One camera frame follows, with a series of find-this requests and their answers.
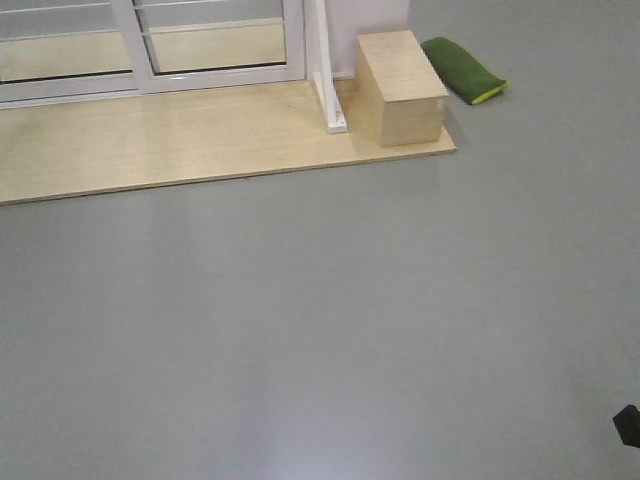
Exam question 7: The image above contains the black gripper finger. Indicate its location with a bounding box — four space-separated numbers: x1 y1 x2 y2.
613 405 640 448

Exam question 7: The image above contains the plywood box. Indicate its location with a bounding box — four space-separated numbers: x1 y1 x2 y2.
354 30 449 147

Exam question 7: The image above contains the light plywood base platform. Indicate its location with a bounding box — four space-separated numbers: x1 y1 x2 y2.
1 81 456 205

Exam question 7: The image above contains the white wooden support brace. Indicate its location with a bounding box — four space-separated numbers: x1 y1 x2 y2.
303 0 348 134

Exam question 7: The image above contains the white framed sliding glass door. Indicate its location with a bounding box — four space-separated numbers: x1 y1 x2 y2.
110 1 305 94

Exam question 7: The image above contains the fixed white framed glass panel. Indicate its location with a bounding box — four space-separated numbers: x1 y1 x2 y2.
1 1 136 108

